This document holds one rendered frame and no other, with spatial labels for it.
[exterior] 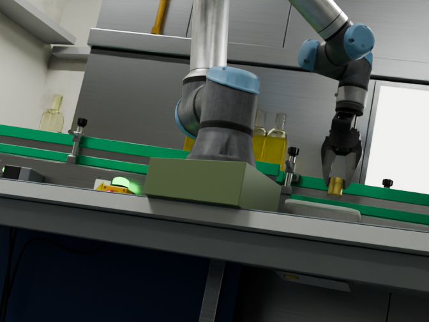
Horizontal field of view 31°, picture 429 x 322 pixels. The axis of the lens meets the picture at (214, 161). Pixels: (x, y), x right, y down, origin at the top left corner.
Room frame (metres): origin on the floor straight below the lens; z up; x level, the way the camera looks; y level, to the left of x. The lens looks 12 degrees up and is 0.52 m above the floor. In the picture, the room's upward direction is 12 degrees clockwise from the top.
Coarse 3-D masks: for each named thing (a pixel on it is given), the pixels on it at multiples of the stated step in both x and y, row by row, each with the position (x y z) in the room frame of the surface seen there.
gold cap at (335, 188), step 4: (332, 180) 1.80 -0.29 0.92; (336, 180) 1.80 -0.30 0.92; (340, 180) 1.80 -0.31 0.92; (332, 184) 1.80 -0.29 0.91; (336, 184) 1.80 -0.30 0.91; (340, 184) 1.80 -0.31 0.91; (328, 188) 1.81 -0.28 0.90; (332, 188) 1.80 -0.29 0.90; (336, 188) 1.80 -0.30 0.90; (340, 188) 1.80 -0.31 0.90; (328, 192) 1.81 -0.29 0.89; (332, 192) 1.80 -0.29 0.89; (336, 192) 1.80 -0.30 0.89; (340, 192) 1.80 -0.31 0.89; (332, 196) 1.83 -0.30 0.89; (336, 196) 1.83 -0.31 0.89; (340, 196) 1.80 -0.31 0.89
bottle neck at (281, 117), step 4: (280, 112) 2.07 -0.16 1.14; (276, 116) 2.07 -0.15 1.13; (280, 116) 2.07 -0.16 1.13; (284, 116) 2.07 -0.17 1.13; (276, 120) 2.07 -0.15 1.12; (280, 120) 2.07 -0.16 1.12; (284, 120) 2.07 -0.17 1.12; (276, 124) 2.07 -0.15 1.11; (280, 124) 2.07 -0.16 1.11; (284, 124) 2.07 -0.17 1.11; (280, 128) 2.07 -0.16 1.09
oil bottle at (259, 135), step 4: (256, 128) 2.07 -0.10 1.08; (260, 128) 2.07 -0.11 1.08; (256, 132) 2.07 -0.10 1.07; (260, 132) 2.07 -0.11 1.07; (264, 132) 2.07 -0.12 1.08; (256, 136) 2.07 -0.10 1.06; (260, 136) 2.07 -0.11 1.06; (264, 136) 2.07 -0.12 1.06; (252, 140) 2.07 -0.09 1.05; (256, 140) 2.07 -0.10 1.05; (260, 140) 2.07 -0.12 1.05; (264, 140) 2.07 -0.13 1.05; (252, 144) 2.07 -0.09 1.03; (256, 144) 2.07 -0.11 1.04; (260, 144) 2.06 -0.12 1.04; (256, 148) 2.07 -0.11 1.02; (260, 148) 2.06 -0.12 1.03; (256, 152) 2.07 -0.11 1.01; (260, 152) 2.06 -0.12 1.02; (256, 156) 2.07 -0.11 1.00; (260, 156) 2.07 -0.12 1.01; (256, 160) 2.07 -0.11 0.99; (260, 160) 2.07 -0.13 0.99
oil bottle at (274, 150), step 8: (272, 136) 2.06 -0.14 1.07; (280, 136) 2.05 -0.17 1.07; (264, 144) 2.06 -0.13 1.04; (272, 144) 2.05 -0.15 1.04; (280, 144) 2.05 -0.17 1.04; (264, 152) 2.06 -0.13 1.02; (272, 152) 2.05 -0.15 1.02; (280, 152) 2.05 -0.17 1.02; (264, 160) 2.06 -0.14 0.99; (272, 160) 2.05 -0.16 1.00; (280, 160) 2.05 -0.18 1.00; (280, 168) 2.06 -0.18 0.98
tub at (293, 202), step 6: (294, 204) 1.73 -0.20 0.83; (300, 204) 1.73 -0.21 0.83; (306, 204) 1.72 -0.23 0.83; (312, 204) 1.71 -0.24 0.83; (318, 204) 1.71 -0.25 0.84; (324, 204) 1.71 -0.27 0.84; (330, 210) 1.71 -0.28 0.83; (336, 210) 1.71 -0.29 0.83; (342, 210) 1.69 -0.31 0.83; (348, 210) 1.69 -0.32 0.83; (354, 210) 1.69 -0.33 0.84; (360, 216) 1.74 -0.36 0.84; (360, 222) 1.80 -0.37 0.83
